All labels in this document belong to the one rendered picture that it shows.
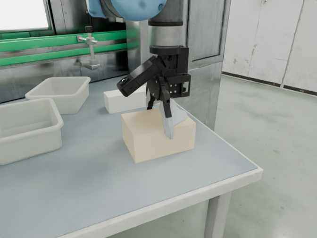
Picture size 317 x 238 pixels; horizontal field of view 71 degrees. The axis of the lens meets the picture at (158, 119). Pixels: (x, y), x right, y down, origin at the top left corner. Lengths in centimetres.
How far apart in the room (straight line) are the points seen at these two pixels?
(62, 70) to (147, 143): 65
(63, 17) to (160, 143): 92
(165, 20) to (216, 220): 51
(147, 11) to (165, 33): 17
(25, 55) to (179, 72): 68
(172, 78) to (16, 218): 40
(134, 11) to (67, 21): 100
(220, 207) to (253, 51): 329
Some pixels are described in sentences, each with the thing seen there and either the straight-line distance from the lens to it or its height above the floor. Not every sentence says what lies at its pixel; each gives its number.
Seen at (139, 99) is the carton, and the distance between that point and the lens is 80.
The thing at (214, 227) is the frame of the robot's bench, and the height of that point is 54.
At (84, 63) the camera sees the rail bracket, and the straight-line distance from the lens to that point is 104.
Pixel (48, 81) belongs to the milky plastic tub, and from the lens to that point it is 99.
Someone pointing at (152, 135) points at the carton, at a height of 82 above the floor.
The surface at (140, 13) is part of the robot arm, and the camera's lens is 31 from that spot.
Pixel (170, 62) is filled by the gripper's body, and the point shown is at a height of 97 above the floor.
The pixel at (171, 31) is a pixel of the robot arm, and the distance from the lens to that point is 48.
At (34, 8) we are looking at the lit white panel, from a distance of 120.
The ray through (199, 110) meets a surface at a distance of 152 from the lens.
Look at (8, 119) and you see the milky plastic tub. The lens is 79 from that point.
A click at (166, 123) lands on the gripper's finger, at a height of 85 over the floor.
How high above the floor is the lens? 108
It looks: 27 degrees down
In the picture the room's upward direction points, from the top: straight up
